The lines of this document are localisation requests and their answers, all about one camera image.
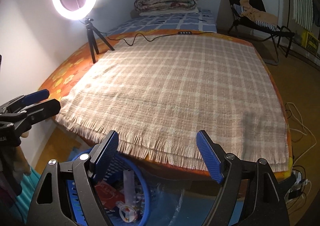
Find striped green towel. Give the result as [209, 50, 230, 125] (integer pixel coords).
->
[293, 0, 313, 31]

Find black tripod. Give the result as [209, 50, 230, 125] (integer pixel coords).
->
[84, 18, 114, 64]

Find tan clothes on chair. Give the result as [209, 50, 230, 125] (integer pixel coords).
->
[240, 0, 278, 30]

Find black light cable with remote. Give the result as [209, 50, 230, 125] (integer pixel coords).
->
[105, 30, 216, 47]

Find blue checked bed cover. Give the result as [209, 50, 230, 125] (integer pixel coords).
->
[106, 9, 217, 36]

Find beige plaid blanket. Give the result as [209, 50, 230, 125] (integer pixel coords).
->
[56, 35, 289, 172]

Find teal trouser leg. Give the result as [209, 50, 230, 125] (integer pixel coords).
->
[9, 167, 41, 224]

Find blue plastic laundry basket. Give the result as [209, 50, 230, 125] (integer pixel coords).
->
[67, 147, 151, 226]

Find yellow plastic crate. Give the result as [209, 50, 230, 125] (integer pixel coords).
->
[302, 30, 319, 56]

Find black folding chair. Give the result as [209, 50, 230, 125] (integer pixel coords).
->
[227, 4, 295, 66]

